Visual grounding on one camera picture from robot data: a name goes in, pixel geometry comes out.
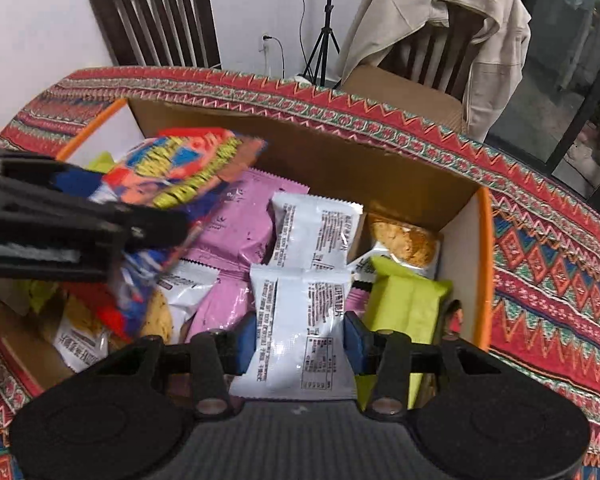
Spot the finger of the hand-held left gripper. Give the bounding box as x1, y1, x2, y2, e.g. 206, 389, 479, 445
0, 146, 111, 201
0, 182, 191, 283

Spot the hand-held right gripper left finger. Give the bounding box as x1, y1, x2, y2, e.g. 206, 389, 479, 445
92, 312, 258, 418

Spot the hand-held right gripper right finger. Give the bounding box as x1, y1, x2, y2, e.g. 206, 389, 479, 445
343, 311, 503, 421

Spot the white snack packet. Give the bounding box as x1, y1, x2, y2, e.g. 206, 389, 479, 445
228, 262, 358, 401

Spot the green snack packet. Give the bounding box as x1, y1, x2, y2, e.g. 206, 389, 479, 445
355, 256, 453, 411

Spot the red blue yellow snack packet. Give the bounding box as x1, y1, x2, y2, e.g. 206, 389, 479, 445
87, 127, 269, 341

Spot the pile of mixed snack packets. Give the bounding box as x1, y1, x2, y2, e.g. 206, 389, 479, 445
25, 150, 456, 401

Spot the orange cardboard box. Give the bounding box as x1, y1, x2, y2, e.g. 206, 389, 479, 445
0, 96, 496, 396

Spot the dark wooden chair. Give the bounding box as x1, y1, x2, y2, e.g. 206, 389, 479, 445
87, 0, 222, 70

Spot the red patterned tablecloth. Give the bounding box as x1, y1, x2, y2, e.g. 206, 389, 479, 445
0, 66, 600, 480

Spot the brown seat cushion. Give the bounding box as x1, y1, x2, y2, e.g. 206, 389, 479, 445
342, 65, 468, 133

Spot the wooden chair with jacket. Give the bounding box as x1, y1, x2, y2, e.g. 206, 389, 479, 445
375, 5, 486, 103

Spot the studio light on stand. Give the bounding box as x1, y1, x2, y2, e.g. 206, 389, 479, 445
302, 0, 342, 86

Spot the beige jacket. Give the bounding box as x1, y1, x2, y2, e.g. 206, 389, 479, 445
332, 0, 532, 143

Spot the black framed glass sliding door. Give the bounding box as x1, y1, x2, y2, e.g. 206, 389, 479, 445
485, 0, 600, 206

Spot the black light cable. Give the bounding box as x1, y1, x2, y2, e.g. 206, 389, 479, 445
299, 0, 309, 77

